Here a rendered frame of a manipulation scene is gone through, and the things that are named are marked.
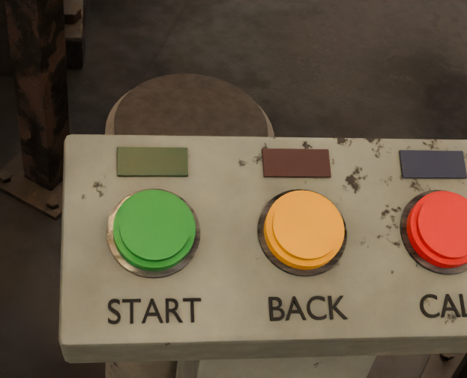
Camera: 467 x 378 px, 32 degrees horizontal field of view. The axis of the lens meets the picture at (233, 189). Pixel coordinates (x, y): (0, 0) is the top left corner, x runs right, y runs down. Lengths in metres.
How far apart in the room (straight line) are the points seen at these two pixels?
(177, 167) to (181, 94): 0.19
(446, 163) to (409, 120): 0.97
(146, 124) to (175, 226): 0.19
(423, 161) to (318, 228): 0.08
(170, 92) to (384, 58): 0.97
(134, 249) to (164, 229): 0.02
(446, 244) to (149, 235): 0.15
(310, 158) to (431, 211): 0.07
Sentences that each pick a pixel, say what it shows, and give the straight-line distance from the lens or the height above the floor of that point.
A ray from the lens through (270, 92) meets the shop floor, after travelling 1.41.
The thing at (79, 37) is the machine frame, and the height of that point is 0.07.
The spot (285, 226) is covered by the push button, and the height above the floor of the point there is 0.61.
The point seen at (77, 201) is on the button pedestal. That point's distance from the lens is 0.41.
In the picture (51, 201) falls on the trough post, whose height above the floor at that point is 0.02.
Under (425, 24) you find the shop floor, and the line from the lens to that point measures 1.65.
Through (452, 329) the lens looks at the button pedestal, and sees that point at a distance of 0.43.
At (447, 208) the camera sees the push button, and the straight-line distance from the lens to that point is 0.44.
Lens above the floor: 0.92
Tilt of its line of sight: 48 degrees down
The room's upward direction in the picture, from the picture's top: 10 degrees clockwise
